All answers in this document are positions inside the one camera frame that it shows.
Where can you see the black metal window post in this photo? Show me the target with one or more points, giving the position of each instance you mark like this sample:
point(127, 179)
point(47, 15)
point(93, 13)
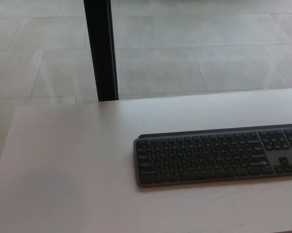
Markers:
point(101, 48)

